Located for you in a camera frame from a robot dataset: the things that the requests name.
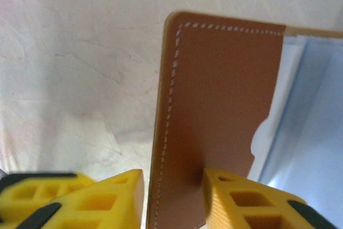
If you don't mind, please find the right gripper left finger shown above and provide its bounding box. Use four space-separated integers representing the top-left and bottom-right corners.
16 169 147 229

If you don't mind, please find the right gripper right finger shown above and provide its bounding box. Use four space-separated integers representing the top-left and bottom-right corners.
202 168 335 229

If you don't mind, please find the brown leather card holder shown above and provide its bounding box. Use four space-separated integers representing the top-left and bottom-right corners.
146 10 343 229

